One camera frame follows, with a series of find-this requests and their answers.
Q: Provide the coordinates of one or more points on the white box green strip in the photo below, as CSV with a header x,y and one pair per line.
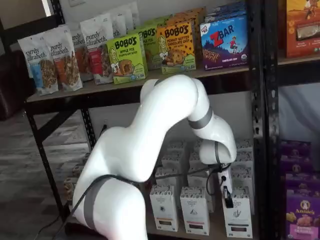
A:
x,y
237,220

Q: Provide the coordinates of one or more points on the wooden neighbour shelf board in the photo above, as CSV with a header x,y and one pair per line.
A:
x,y
300,60

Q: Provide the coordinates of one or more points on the green Bobo's apple pie box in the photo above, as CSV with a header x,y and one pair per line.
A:
x,y
150,47
126,60
160,20

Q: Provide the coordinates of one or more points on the orange Bobo's peanut butter box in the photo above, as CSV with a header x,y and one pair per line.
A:
x,y
176,47
200,15

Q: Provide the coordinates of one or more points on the orange Annie's box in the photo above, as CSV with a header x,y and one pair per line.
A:
x,y
302,27

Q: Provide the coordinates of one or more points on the Purely Elizabeth bag orange label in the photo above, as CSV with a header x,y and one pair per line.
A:
x,y
66,67

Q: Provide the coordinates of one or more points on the Purely Elizabeth bag brown label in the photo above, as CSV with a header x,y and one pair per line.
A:
x,y
80,55

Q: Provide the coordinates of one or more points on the white plastic sheet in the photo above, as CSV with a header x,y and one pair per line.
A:
x,y
300,112

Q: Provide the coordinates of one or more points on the blue Z Bar box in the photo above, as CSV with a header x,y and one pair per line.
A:
x,y
225,11
225,42

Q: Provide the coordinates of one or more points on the wooden shelf board with snacks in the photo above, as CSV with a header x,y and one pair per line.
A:
x,y
100,92

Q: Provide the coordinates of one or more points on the white organic pantry box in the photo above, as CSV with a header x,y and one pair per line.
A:
x,y
243,157
165,176
241,180
197,178
195,160
173,160

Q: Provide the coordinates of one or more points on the wall outlet with plug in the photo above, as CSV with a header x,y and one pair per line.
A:
x,y
104,126

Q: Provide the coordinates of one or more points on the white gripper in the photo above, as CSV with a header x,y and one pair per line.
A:
x,y
225,178

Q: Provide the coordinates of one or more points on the white box pink strip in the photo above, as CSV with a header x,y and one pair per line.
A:
x,y
195,212

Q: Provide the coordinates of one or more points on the purple Annie's box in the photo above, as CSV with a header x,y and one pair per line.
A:
x,y
296,155
303,215
302,180

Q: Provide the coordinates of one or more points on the Purely Elizabeth bag blue label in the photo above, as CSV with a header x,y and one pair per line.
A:
x,y
37,65

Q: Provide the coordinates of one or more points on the white granola bag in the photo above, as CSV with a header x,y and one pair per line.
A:
x,y
122,22

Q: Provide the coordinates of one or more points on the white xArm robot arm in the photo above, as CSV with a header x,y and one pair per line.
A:
x,y
120,150

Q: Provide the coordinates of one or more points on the Purely Elizabeth bag red label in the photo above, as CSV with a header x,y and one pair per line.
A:
x,y
100,50

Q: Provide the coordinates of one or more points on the white box orange strip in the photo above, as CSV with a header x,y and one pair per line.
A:
x,y
163,207

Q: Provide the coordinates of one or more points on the black metal neighbour shelf frame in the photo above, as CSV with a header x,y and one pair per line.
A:
x,y
271,62

